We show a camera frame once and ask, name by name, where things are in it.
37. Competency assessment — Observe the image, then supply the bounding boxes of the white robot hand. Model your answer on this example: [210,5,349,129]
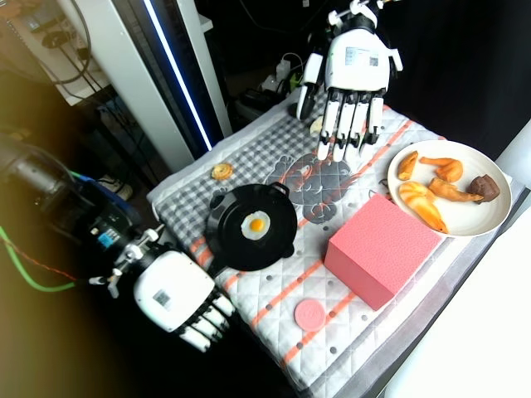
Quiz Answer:
[295,27,404,163]
[131,250,237,354]

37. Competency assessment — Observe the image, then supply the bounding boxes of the black frying pan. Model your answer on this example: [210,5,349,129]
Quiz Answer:
[205,181,300,277]

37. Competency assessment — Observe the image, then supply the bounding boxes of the pink foam block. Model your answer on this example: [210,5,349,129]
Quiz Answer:
[324,193,444,312]

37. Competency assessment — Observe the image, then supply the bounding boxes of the white power strip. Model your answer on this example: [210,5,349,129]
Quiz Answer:
[260,53,300,95]

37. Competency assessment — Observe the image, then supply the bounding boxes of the toy fried egg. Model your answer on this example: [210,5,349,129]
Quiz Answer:
[240,210,271,241]

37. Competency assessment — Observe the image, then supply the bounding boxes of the orange fried wedge toy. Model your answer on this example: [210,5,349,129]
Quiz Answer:
[397,150,420,182]

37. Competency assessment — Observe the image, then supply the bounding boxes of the grey bear print quilt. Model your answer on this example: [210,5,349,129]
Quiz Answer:
[147,97,519,393]

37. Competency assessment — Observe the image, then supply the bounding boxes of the yellow swirl biscuit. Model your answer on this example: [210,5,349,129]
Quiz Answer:
[211,163,234,182]

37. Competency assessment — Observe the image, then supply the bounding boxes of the orange toy drumstick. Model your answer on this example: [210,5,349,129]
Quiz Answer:
[418,156,465,183]

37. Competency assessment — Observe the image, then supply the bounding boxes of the pink round cookie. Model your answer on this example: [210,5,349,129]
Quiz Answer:
[294,298,327,332]

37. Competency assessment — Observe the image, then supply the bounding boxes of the orange toy shrimp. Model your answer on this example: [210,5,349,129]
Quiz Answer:
[398,181,450,235]

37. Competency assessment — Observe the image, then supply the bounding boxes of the fried tempura stick toy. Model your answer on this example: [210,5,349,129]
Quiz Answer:
[427,177,485,204]

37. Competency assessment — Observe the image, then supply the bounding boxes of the brown toy meat lump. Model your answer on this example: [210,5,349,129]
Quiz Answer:
[466,173,501,202]

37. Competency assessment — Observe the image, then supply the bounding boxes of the white round plate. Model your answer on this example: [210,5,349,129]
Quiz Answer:
[387,139,514,238]

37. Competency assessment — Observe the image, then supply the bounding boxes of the white column with blue strip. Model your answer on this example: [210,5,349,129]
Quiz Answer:
[57,0,233,173]

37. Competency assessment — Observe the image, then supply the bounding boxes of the green cable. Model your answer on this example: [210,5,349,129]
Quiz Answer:
[0,226,78,294]

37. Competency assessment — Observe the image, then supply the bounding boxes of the thick black cable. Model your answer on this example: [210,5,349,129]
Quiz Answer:
[51,0,93,86]

